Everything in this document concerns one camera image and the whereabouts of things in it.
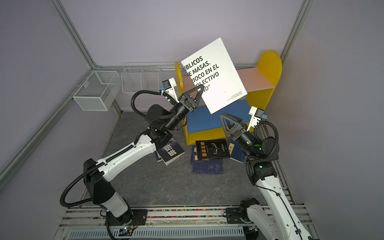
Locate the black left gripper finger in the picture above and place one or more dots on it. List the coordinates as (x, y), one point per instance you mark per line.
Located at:
(186, 96)
(199, 90)

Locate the blue book right side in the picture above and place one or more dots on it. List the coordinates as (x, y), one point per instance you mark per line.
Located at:
(236, 152)

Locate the dark eye cover book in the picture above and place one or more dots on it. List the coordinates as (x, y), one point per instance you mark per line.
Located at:
(170, 152)

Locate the blue book front stack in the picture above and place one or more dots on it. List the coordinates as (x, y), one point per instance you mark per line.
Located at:
(213, 166)

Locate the blue book under stack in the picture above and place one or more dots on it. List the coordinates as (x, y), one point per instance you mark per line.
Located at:
(193, 155)

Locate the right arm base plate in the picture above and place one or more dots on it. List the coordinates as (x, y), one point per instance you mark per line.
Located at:
(235, 216)

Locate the yellow pink blue bookshelf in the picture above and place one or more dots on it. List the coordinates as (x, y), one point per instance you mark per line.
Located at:
(260, 83)

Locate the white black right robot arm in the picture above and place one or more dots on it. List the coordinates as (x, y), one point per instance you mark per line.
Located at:
(260, 154)

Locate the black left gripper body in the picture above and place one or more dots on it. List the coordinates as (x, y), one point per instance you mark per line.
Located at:
(190, 107)

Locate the white mesh box basket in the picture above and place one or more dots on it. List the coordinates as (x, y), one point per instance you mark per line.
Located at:
(98, 91)

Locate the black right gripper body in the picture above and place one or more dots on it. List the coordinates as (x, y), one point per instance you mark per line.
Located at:
(246, 129)

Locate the blue book under eye book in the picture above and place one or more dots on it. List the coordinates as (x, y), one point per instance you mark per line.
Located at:
(158, 157)

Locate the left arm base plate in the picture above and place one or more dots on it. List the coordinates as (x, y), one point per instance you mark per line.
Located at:
(137, 217)

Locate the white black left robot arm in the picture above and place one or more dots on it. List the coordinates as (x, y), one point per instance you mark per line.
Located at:
(97, 175)

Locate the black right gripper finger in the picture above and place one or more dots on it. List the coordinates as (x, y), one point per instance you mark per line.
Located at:
(226, 128)
(231, 120)

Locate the black book orange title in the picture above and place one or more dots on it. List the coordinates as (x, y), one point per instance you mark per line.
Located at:
(212, 149)

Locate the white wire rack basket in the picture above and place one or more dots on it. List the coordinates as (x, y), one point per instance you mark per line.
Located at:
(141, 76)

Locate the white booklet black text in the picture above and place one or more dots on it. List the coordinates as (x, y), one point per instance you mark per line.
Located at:
(212, 68)

